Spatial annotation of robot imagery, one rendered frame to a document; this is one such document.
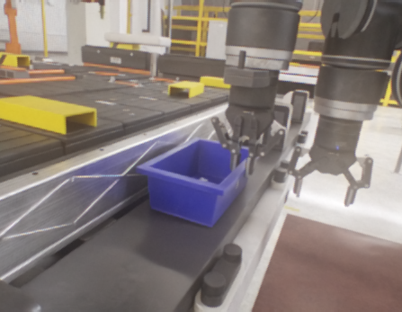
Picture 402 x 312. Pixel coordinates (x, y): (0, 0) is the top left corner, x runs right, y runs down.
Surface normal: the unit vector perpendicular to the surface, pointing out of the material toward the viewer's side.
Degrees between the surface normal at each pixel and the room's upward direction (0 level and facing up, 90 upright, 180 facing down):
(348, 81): 90
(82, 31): 90
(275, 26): 90
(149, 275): 0
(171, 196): 95
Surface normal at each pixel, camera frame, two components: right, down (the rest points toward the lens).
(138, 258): 0.09, -0.94
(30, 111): -0.41, 0.26
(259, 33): -0.18, 0.30
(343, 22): -0.95, 0.08
